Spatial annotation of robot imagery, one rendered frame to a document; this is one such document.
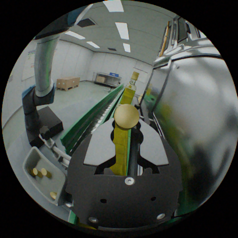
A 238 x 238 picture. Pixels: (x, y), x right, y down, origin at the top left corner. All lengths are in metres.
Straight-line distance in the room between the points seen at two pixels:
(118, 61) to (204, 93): 6.16
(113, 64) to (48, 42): 6.12
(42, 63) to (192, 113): 0.41
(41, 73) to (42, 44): 0.12
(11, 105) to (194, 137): 3.82
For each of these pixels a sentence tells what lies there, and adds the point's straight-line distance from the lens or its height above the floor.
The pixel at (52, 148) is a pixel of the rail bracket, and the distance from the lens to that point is 0.21.
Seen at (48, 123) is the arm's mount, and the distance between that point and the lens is 0.52.
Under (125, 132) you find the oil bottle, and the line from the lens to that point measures 0.23.
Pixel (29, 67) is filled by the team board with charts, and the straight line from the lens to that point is 3.69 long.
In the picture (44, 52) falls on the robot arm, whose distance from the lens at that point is 0.27.
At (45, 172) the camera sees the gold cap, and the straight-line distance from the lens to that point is 0.37.
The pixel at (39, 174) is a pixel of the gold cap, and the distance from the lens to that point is 0.41.
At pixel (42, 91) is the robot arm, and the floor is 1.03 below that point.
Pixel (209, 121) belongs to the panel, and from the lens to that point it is 0.16.
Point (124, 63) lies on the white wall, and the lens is 6.15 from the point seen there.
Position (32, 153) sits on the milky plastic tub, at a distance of 0.43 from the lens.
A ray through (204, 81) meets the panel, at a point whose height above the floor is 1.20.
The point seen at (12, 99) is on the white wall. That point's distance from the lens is 3.65.
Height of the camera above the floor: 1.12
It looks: 31 degrees down
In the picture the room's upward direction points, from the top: 20 degrees clockwise
